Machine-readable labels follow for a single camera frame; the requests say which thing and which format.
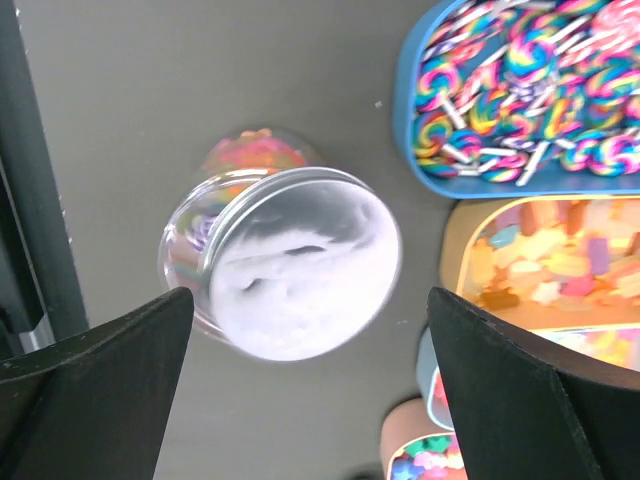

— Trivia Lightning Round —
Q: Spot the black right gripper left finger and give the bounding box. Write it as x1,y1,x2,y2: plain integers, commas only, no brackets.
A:
1,287,194,480

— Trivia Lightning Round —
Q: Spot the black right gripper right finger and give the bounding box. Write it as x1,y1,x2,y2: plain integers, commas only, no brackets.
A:
427,287,639,479

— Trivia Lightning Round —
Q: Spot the light blue candy tray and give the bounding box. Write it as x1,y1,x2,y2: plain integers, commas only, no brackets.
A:
415,324,640,434

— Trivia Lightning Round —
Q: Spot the pink candy tray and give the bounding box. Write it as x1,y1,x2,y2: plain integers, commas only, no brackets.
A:
379,398,468,480

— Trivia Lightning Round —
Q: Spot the orange candy tray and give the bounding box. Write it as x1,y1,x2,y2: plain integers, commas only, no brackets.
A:
440,195,639,331

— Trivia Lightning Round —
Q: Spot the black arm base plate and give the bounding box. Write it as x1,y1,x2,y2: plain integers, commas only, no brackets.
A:
1,1,88,359

